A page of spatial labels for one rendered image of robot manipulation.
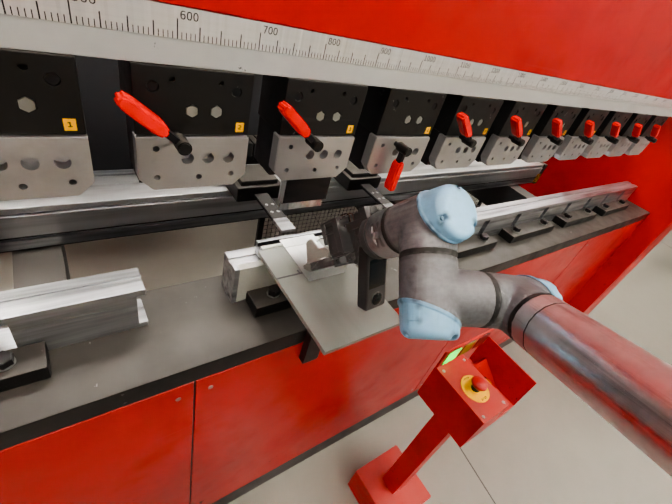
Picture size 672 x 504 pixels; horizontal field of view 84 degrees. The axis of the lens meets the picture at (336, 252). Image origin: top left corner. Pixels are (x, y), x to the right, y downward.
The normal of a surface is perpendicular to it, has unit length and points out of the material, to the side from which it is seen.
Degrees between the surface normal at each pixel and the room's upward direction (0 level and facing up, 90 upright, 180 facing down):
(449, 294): 38
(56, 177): 90
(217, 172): 90
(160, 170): 90
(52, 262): 0
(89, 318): 90
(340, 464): 0
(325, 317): 0
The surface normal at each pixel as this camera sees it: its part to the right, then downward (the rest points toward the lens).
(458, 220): 0.53, -0.17
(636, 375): -0.55, -0.73
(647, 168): -0.81, 0.18
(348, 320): 0.25, -0.77
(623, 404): -0.94, -0.18
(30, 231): 0.53, 0.62
